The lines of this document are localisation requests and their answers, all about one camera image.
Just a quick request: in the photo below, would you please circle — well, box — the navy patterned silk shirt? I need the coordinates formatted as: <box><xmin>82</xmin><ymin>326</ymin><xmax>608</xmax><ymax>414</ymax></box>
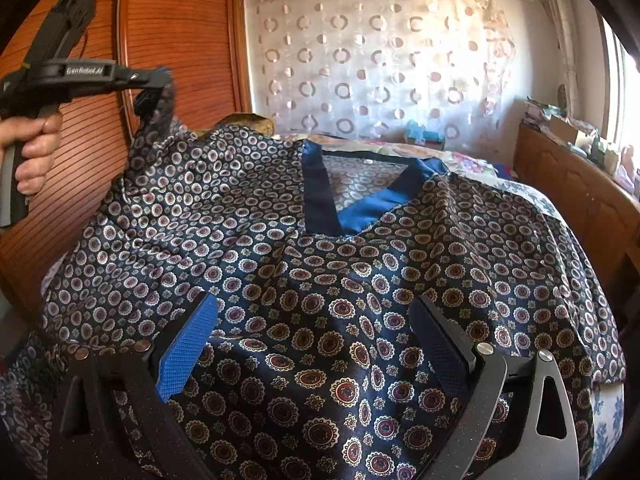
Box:
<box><xmin>0</xmin><ymin>104</ymin><xmax>627</xmax><ymax>480</ymax></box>

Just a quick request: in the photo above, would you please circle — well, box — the person's left hand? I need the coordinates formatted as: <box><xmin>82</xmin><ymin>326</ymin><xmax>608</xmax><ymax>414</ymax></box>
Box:
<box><xmin>0</xmin><ymin>113</ymin><xmax>63</xmax><ymax>196</ymax></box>

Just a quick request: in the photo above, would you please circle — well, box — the blue floral white bedsheet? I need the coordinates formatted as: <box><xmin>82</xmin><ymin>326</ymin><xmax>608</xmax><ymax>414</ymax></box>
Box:
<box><xmin>486</xmin><ymin>177</ymin><xmax>626</xmax><ymax>479</ymax></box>

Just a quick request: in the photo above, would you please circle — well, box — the wooden louvered wardrobe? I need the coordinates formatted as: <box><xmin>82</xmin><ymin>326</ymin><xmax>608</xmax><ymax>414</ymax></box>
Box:
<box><xmin>1</xmin><ymin>0</ymin><xmax>245</xmax><ymax>316</ymax></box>

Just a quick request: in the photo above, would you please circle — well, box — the brown plush toy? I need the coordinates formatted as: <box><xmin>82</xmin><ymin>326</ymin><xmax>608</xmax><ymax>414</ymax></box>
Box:
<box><xmin>195</xmin><ymin>113</ymin><xmax>274</xmax><ymax>138</ymax></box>

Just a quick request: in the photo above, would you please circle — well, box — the sheer circle-patterned curtain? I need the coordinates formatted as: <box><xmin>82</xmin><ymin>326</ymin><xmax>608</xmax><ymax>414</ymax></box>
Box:
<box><xmin>244</xmin><ymin>0</ymin><xmax>515</xmax><ymax>151</ymax></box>

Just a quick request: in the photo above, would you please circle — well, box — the long wooden side cabinet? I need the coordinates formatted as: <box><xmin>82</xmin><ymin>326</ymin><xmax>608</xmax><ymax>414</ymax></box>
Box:
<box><xmin>513</xmin><ymin>125</ymin><xmax>639</xmax><ymax>309</ymax></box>

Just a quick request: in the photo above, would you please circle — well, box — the teal box behind bed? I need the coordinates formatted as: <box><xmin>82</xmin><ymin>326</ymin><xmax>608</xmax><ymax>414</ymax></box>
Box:
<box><xmin>405</xmin><ymin>120</ymin><xmax>446</xmax><ymax>151</ymax></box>

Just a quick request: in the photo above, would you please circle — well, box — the pink floral quilt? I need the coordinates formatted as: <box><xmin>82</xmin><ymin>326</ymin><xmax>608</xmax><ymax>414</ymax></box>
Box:
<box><xmin>272</xmin><ymin>133</ymin><xmax>498</xmax><ymax>177</ymax></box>

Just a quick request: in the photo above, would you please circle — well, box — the cardboard box on cabinet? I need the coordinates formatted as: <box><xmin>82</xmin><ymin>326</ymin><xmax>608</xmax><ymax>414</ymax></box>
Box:
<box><xmin>549</xmin><ymin>115</ymin><xmax>582</xmax><ymax>144</ymax></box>

